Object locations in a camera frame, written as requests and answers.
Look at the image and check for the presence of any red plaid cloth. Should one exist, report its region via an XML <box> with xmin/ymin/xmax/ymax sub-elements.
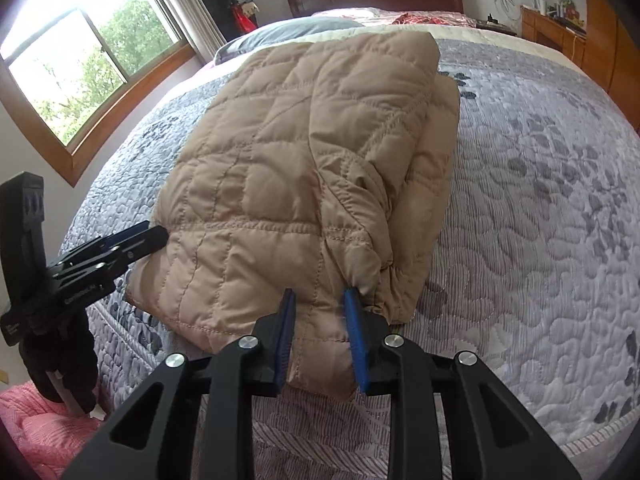
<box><xmin>392</xmin><ymin>12</ymin><xmax>436</xmax><ymax>26</ymax></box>

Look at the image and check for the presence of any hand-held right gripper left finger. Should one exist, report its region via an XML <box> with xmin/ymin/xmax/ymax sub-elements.
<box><xmin>62</xmin><ymin>288</ymin><xmax>297</xmax><ymax>480</ymax></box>

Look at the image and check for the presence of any tan quilted jacket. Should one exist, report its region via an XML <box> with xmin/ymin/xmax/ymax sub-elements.
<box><xmin>125</xmin><ymin>30</ymin><xmax>461</xmax><ymax>403</ymax></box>

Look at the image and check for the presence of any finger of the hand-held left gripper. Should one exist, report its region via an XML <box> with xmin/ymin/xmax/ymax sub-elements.
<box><xmin>59</xmin><ymin>220</ymin><xmax>152</xmax><ymax>267</ymax></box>
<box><xmin>100</xmin><ymin>225</ymin><xmax>170</xmax><ymax>286</ymax></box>

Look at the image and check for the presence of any dark wooden nightstand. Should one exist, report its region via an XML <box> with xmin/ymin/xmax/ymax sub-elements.
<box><xmin>475</xmin><ymin>17</ymin><xmax>518</xmax><ymax>36</ymax></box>

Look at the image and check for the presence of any grey pillow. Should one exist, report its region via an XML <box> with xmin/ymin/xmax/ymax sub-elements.
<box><xmin>215</xmin><ymin>16</ymin><xmax>366</xmax><ymax>63</ymax></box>

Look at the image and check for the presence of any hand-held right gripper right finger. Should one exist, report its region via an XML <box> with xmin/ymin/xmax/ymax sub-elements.
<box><xmin>342</xmin><ymin>287</ymin><xmax>583</xmax><ymax>480</ymax></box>

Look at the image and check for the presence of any pink floral bedsheet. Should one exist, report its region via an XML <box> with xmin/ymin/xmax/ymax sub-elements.
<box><xmin>312</xmin><ymin>7</ymin><xmax>483</xmax><ymax>28</ymax></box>

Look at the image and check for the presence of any wooden framed window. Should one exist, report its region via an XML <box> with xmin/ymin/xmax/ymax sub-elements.
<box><xmin>0</xmin><ymin>0</ymin><xmax>198</xmax><ymax>188</ymax></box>

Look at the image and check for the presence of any light wooden desk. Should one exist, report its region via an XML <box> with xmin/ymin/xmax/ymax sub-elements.
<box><xmin>520</xmin><ymin>4</ymin><xmax>588</xmax><ymax>68</ymax></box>

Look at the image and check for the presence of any grey leaf-patterned bedspread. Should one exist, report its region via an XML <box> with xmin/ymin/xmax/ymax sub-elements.
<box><xmin>60</xmin><ymin>27</ymin><xmax>640</xmax><ymax>480</ymax></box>

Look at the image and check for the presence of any beige curtain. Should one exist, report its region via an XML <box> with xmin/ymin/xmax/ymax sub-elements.
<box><xmin>165</xmin><ymin>0</ymin><xmax>228</xmax><ymax>56</ymax></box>

